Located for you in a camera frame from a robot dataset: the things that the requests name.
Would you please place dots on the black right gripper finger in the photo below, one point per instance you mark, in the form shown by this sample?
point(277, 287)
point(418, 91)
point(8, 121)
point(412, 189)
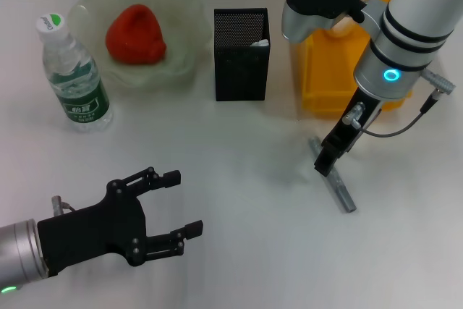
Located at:
point(327, 158)

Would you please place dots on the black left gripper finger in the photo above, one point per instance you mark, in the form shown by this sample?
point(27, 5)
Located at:
point(170, 178)
point(177, 240)

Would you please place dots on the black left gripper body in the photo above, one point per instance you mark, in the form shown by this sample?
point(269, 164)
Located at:
point(94, 229)

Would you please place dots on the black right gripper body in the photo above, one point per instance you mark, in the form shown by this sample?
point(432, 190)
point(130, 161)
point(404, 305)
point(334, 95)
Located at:
point(356, 121)

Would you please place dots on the grey metal pen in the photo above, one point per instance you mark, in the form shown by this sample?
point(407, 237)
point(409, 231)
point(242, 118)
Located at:
point(341, 193)

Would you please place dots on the white paper ball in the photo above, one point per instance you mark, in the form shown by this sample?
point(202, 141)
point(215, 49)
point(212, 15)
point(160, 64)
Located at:
point(340, 30)

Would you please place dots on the clear water bottle green label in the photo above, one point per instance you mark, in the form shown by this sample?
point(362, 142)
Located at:
point(83, 102)

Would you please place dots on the green utility knife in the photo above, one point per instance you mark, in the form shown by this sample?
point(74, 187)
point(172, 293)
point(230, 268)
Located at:
point(260, 43)

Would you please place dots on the red-orange fruit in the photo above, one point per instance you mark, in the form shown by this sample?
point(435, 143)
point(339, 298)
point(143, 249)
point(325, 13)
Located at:
point(135, 37)

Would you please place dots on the black mesh pen holder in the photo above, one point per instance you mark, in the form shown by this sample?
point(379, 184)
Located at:
point(242, 77)

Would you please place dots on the pale green glass fruit plate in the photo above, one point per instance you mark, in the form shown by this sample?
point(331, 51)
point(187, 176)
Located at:
point(181, 16)

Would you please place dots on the yellow plastic bin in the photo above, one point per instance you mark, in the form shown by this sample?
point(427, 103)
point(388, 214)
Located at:
point(325, 81)

